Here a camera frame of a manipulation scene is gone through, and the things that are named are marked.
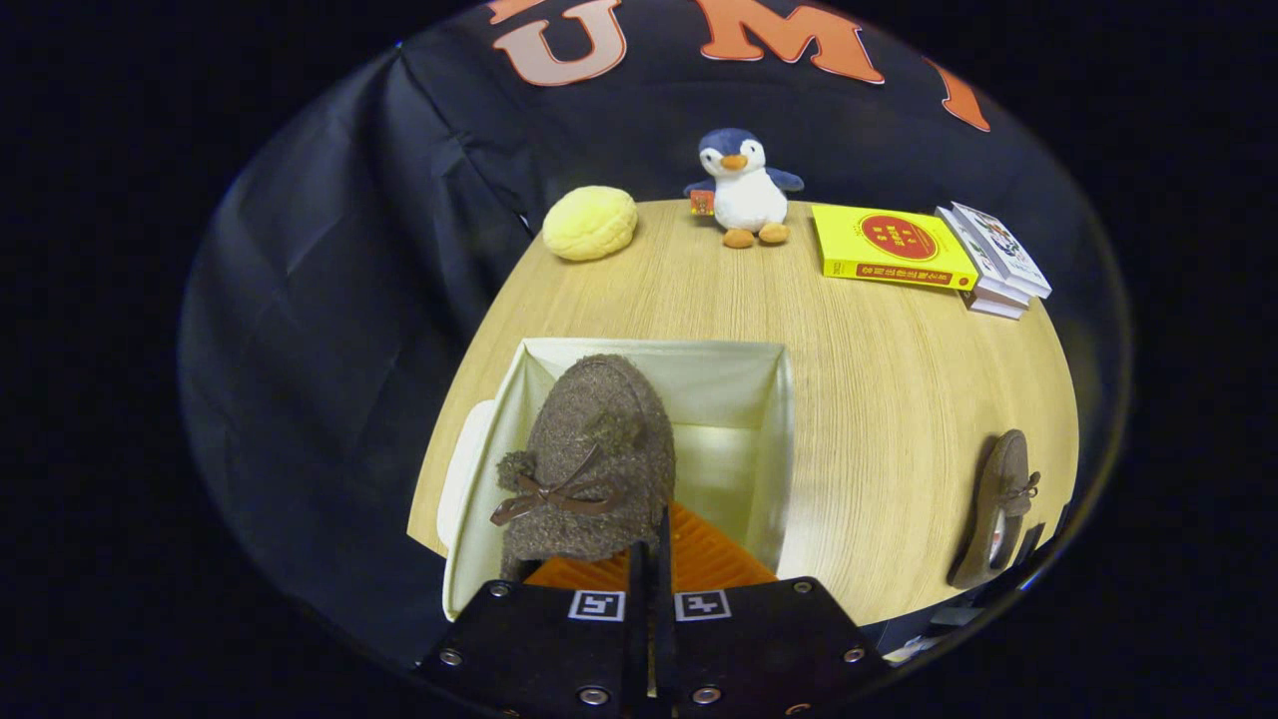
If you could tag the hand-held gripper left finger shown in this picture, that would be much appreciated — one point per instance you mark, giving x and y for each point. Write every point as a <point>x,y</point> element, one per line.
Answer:
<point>639,639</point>

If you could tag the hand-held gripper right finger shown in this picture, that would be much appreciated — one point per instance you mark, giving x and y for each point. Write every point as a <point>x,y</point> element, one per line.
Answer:
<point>667,599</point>

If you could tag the brown fuzzy shoe with bow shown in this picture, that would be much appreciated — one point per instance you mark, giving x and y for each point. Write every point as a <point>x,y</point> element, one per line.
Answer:
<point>998,489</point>
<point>599,429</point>

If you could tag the cream fabric storage box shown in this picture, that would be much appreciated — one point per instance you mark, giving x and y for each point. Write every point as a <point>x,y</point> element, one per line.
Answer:
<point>729,399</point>

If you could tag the yellow bun plush toy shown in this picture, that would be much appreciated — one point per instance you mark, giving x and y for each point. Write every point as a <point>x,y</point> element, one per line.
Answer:
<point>589,224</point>

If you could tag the blue white penguin plush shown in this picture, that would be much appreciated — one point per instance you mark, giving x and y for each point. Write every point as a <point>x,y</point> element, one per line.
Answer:
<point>747,195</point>

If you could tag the yellow book with red circle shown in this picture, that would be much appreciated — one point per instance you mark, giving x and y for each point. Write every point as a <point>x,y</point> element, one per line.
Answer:
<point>889,245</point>

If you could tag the white book with illustrated cover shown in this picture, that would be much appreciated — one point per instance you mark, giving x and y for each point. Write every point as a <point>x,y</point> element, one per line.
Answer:
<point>1003,248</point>

